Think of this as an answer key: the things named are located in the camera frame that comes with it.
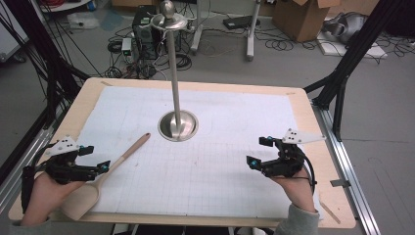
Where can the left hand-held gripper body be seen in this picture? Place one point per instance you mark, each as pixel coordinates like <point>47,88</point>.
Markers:
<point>65,163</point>

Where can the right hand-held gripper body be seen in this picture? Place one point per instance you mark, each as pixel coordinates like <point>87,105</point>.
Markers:
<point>287,163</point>

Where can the beige spatula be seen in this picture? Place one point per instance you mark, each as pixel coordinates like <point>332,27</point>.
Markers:
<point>84,196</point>

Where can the person's right hand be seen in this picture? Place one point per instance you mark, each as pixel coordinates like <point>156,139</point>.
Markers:
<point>298,192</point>

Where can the person's left hand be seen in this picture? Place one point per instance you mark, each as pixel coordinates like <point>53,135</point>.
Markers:
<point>42,199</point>

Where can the white grid mat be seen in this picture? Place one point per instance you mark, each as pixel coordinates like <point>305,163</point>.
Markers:
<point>202,176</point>

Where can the metal pole stand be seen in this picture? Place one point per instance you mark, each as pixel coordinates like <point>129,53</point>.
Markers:
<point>177,124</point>

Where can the white stand leg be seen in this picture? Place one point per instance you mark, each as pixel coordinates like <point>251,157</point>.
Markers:
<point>252,39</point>
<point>196,32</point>

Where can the white power adapter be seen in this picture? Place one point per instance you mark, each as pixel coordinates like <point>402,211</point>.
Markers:
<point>126,45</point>

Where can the flat black box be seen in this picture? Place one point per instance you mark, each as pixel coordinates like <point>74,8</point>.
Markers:
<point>239,22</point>

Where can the large brown cardboard box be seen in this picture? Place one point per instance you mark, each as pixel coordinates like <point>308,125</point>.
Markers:
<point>300,19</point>

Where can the clear plastic bag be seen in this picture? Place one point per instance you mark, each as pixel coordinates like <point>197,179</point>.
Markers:
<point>83,21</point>

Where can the black computer tower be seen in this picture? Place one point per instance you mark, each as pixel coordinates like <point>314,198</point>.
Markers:
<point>145,32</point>

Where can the grey white headset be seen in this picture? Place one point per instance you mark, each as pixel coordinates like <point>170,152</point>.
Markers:
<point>345,27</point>

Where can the white flat board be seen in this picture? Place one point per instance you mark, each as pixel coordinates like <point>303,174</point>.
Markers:
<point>375,50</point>

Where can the round white table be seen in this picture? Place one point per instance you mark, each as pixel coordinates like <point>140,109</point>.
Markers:
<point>65,5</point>

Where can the open cardboard box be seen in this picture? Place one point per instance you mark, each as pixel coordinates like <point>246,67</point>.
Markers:
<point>127,2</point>

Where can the aluminium rail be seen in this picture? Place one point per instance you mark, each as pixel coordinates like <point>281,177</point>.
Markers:
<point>23,163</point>
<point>349,169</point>

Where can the black frame strut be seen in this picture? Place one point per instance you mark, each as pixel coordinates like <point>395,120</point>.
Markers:
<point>345,65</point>
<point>39,49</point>

